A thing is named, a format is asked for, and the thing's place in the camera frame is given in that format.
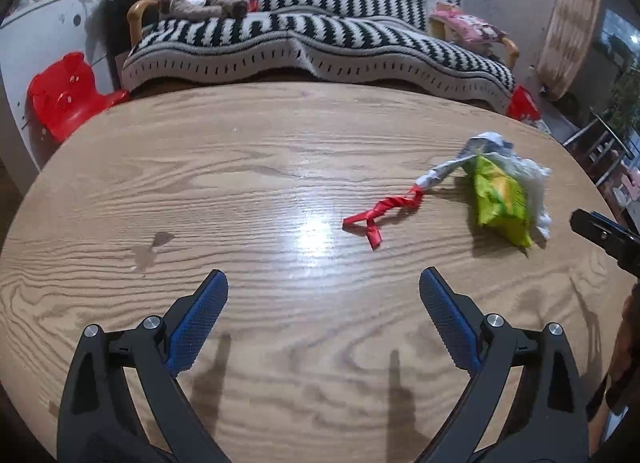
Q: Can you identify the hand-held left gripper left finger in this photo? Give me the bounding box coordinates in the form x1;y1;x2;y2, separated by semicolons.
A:
57;270;231;463

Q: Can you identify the white cabinet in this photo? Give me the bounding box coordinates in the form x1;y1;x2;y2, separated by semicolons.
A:
0;0;118;174

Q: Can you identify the green snack packet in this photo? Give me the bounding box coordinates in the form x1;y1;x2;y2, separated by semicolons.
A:
472;156;533;249

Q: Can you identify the red twisted ribbon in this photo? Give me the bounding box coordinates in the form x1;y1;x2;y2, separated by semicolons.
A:
342;186;425;250

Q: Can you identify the black white striped blanket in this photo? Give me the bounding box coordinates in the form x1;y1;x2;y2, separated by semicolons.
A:
121;0;516;111

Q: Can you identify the white plastic bag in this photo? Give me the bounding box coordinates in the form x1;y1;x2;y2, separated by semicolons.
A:
505;156;553;241

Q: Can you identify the wooden frame sofa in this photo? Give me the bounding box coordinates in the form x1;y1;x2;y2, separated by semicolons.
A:
120;0;521;111

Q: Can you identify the green houseplant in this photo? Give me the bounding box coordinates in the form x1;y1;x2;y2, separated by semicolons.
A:
602;58;640;139

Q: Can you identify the pink printed cushion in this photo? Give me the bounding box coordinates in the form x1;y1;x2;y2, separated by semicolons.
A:
430;3;508;51

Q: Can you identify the metal rack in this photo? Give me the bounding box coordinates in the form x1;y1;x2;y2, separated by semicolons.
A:
562;108;631;179

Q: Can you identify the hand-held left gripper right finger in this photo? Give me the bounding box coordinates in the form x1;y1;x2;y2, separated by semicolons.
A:
419;266;588;463

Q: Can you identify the window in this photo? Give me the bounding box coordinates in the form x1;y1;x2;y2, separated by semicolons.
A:
595;8;640;74

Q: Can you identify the blue white wrapper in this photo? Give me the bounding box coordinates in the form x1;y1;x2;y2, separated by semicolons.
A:
417;132;516;191

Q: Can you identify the red plastic child chair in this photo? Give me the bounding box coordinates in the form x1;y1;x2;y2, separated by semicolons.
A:
27;52;132;144

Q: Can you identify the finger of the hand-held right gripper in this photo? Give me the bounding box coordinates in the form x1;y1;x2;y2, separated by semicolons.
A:
571;209;640;279

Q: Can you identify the checked beige curtain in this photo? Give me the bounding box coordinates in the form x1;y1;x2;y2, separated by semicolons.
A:
537;0;606;100

